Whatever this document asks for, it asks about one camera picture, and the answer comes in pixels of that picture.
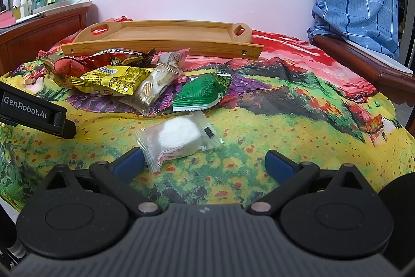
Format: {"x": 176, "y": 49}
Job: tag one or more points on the brown wooden headboard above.
{"x": 35, "y": 37}

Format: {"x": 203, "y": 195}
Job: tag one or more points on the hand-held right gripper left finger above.
{"x": 129, "y": 164}

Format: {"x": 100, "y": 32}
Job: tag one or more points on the red and gold snack packet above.
{"x": 63, "y": 67}

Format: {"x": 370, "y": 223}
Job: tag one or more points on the brown wooden furniture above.
{"x": 366, "y": 69}

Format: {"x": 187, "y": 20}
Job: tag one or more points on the bamboo serving tray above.
{"x": 162, "y": 35}

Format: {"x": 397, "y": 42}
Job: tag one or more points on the white plastic bottle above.
{"x": 29, "y": 4}
{"x": 23, "y": 7}

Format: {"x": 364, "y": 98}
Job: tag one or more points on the pink-edged clear snack packet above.
{"x": 173, "y": 61}

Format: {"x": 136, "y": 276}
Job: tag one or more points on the colourful printed blanket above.
{"x": 291, "y": 121}

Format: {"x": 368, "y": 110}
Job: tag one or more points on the yellow snack packet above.
{"x": 113, "y": 79}

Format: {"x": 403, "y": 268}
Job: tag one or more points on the round white pastry clear packet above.
{"x": 180, "y": 136}

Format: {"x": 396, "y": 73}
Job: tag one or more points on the cream biscuit clear packet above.
{"x": 150, "y": 88}

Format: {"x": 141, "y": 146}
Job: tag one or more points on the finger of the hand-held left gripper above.
{"x": 64, "y": 128}

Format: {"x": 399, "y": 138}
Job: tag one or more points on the white plastic tray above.
{"x": 52, "y": 7}

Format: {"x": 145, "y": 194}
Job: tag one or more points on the red peanut snack packet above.
{"x": 126, "y": 59}

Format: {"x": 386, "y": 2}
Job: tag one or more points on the green snack packet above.
{"x": 201, "y": 92}

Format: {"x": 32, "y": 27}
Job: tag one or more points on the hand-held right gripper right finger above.
{"x": 278, "y": 165}

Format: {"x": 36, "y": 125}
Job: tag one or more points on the white power strip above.
{"x": 82, "y": 2}

